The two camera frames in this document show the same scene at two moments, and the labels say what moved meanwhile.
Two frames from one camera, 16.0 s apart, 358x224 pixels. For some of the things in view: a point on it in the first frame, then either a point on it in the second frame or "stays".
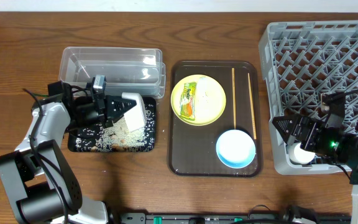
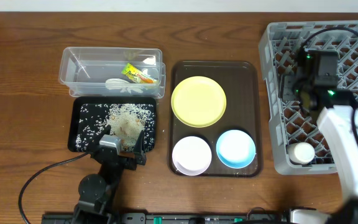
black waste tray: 96,138 stays
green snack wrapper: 188,101 -> 137,74
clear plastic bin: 125,70 stays
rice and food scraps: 117,138 stays
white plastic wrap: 207,93 -> 123,85
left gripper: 103,109 -> 124,160
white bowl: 135,116 -> 191,155
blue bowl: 235,149 stays
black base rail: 168,218 stays
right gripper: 303,134 -> 288,87
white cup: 298,155 stays
